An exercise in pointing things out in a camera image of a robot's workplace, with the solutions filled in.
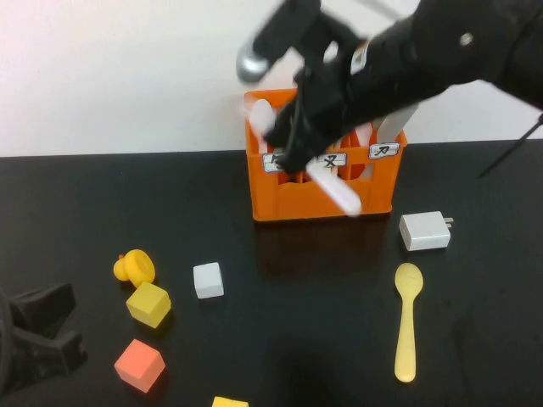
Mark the white charger plug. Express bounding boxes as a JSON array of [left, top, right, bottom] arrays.
[[398, 210, 455, 253]]

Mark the grey plastic knife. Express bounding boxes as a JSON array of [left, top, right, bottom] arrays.
[[376, 103, 420, 145]]

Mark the paper label spoon character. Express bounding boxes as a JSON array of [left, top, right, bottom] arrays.
[[262, 152, 288, 174]]

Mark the black cable tie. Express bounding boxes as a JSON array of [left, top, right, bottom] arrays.
[[479, 112, 543, 179]]

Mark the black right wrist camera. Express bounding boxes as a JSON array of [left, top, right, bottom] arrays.
[[235, 0, 340, 84]]

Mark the orange plastic cutlery holder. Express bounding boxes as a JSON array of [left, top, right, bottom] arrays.
[[244, 87, 409, 223]]

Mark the pale pink plastic spoon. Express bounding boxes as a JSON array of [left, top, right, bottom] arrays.
[[249, 98, 277, 154]]

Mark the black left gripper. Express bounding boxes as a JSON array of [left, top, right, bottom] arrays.
[[0, 282, 89, 395]]

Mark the yellow rubber duck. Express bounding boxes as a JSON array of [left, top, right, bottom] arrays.
[[113, 248, 157, 286]]

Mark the pink plastic fork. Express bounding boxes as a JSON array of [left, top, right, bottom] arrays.
[[254, 114, 364, 218]]

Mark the yellow plastic spoon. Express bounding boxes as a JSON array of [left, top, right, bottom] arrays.
[[394, 262, 424, 383]]

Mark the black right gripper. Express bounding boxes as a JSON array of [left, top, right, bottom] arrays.
[[262, 41, 371, 176]]

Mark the white foam cube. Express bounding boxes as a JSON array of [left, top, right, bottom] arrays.
[[193, 261, 225, 300]]

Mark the orange foam cube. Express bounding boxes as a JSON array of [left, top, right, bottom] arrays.
[[114, 337, 167, 394]]

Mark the paper label fork character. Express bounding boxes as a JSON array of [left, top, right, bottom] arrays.
[[316, 152, 349, 170]]

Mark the paper label knife character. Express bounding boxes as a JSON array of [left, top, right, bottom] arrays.
[[367, 142, 402, 161]]

